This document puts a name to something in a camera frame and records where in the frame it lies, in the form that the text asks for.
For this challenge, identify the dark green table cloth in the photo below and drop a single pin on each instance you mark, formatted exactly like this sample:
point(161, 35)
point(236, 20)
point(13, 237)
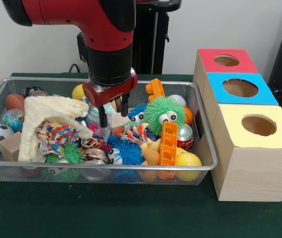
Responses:
point(130, 210)

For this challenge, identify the yellow ball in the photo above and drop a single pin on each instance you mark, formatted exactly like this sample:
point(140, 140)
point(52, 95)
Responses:
point(77, 93)
point(189, 161)

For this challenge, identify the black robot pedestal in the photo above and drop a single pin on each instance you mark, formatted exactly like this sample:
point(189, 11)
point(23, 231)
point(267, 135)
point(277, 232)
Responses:
point(150, 37)

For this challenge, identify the orange plastic building block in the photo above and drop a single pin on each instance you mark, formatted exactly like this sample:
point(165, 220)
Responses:
point(155, 89)
point(168, 146)

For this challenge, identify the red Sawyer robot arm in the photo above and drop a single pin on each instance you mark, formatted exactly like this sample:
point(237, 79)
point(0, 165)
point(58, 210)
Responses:
point(101, 24)

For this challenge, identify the crushed clear plastic bottle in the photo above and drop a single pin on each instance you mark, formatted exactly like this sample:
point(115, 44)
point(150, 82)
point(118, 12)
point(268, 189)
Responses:
point(109, 130)

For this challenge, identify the colourful globe ball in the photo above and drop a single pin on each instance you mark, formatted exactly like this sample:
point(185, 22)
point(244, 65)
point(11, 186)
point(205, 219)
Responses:
point(13, 119)

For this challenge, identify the blue spiky toy with eyes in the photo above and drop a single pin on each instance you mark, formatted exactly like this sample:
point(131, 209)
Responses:
point(127, 151)

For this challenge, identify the orange toy basketball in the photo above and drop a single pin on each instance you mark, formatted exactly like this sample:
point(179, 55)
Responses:
point(189, 115)

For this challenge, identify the silver mesh bin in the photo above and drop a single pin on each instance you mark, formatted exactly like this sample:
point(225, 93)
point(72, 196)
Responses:
point(205, 153)

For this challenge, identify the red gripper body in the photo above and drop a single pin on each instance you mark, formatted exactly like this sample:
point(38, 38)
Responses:
point(106, 95)

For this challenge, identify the green spiky toy with eyes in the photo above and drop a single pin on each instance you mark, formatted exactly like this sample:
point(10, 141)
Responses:
point(158, 109)

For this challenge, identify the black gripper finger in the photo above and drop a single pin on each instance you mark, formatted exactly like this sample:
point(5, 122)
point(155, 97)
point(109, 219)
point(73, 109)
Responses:
point(103, 116)
point(124, 105)

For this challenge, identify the cream knitted cloth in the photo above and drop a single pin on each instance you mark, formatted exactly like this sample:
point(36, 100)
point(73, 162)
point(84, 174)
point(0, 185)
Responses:
point(44, 109)

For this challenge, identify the wooden box with three holes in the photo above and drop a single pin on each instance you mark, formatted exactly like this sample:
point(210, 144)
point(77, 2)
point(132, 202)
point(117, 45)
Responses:
point(254, 173)

